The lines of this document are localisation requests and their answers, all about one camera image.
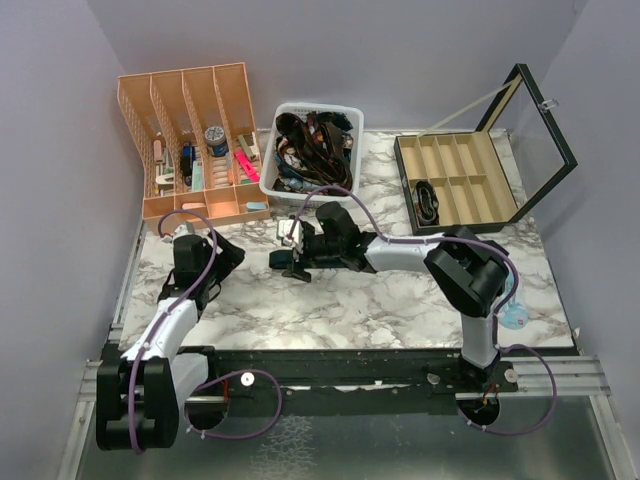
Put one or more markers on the rolled patterned tie in box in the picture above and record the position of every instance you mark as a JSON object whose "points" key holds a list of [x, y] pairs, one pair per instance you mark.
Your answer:
{"points": [[426, 204]]}

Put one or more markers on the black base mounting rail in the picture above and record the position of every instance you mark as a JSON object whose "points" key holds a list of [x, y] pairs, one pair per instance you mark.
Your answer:
{"points": [[333, 382]]}

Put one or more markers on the aluminium frame rail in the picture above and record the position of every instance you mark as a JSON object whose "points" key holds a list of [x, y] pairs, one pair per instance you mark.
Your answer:
{"points": [[578, 376]]}

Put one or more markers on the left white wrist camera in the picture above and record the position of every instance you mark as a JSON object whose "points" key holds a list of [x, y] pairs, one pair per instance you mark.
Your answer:
{"points": [[186, 228]]}

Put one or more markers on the dark green tie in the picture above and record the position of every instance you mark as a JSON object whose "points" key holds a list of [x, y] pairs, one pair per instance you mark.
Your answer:
{"points": [[281, 259]]}

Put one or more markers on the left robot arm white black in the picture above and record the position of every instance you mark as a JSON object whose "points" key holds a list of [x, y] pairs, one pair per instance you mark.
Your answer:
{"points": [[141, 392]]}

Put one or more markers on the black tie storage box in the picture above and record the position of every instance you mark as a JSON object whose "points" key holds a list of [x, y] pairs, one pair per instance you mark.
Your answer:
{"points": [[491, 162]]}

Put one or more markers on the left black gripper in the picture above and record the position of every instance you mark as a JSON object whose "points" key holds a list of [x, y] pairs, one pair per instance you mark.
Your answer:
{"points": [[228, 258]]}

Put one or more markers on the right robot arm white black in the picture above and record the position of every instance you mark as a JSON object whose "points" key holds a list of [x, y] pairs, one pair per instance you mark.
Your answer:
{"points": [[476, 277]]}

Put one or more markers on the blue round tin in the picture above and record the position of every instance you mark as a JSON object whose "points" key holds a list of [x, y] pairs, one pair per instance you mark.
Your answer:
{"points": [[216, 141]]}

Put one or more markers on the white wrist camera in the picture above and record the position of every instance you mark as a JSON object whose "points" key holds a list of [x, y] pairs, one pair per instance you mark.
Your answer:
{"points": [[290, 235], [186, 228]]}

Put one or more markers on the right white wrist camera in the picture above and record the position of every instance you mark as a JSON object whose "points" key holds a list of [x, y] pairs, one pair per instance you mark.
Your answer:
{"points": [[290, 235]]}

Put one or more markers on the orange desk file organizer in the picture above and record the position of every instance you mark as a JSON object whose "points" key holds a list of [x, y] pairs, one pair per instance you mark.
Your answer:
{"points": [[167, 113]]}

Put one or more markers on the light blue eraser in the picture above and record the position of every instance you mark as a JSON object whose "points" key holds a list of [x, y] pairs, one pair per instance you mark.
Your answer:
{"points": [[256, 206]]}

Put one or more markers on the white plastic basket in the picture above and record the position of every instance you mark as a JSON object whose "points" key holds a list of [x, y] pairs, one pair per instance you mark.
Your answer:
{"points": [[269, 170]]}

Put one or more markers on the pink highlighter marker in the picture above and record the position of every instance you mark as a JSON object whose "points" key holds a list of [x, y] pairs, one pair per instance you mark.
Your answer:
{"points": [[247, 166]]}

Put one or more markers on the light blue scissors package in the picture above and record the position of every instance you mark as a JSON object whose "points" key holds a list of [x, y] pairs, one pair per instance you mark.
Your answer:
{"points": [[514, 315]]}

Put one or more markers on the pile of patterned ties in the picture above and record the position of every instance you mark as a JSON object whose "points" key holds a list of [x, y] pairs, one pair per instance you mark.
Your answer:
{"points": [[313, 151]]}

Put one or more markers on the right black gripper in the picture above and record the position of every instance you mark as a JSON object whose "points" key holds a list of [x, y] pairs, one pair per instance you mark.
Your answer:
{"points": [[305, 257]]}

